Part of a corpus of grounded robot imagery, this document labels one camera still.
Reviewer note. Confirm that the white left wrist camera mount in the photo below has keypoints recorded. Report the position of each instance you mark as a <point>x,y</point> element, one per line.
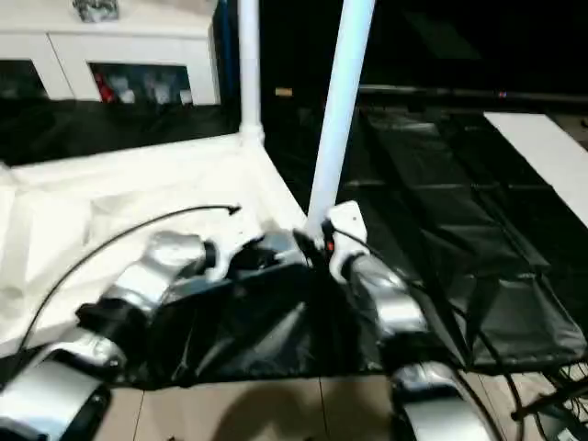
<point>229,262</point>

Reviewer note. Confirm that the black work mat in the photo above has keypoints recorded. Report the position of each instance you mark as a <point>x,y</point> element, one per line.
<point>459,252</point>

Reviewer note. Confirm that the white glass-door cabinet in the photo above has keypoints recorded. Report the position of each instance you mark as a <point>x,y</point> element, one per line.
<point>138,46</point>

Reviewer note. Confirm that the black floor stand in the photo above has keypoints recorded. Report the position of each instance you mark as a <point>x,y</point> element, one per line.
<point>551,404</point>

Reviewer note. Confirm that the grey glossy object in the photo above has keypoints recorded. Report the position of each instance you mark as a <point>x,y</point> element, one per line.
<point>96,9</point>

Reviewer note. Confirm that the black metal rail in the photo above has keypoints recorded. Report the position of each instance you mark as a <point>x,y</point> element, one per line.
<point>459,94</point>

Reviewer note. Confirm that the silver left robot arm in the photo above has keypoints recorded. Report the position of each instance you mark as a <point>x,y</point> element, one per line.
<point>147,275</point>

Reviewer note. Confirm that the small tan label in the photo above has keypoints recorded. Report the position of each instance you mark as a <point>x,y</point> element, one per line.
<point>283,92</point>

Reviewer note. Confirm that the white plastic table leg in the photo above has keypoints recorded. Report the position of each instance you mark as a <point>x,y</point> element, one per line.
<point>340,115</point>
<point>250,59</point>

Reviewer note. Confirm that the blue vertical panel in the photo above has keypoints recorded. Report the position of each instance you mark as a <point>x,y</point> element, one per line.
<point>226,46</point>

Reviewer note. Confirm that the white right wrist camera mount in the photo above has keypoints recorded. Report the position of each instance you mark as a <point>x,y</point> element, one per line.
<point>349,220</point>

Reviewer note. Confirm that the white flat board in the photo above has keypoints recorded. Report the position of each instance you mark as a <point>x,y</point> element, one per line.
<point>546,151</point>

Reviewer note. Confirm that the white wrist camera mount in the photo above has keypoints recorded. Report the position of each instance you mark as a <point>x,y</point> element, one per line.
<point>229,262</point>
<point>349,220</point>

